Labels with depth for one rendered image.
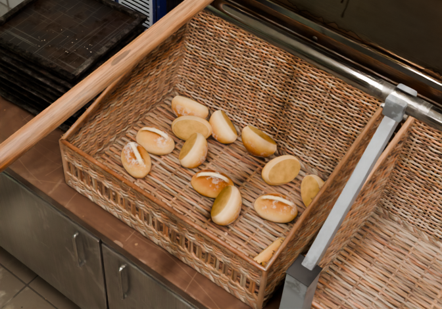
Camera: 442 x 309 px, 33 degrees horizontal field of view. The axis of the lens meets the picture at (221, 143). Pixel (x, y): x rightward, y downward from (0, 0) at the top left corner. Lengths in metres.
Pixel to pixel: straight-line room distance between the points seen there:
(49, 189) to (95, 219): 0.14
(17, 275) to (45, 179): 0.61
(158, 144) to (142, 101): 0.13
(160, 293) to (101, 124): 0.41
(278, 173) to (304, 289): 0.58
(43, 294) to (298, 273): 1.24
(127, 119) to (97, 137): 0.11
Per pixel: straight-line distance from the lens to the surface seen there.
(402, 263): 1.67
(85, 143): 1.72
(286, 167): 1.72
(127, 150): 1.73
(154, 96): 1.87
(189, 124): 1.78
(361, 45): 1.57
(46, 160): 1.81
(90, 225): 1.68
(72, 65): 1.74
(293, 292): 1.20
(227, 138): 1.78
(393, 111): 1.15
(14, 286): 2.31
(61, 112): 1.05
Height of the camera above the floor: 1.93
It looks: 47 degrees down
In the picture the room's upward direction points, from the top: 4 degrees clockwise
